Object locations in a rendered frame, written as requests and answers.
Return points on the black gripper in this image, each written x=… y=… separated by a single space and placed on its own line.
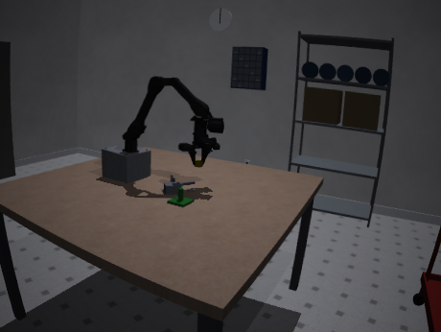
x=191 y=149

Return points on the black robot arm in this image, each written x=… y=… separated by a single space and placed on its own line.
x=198 y=107

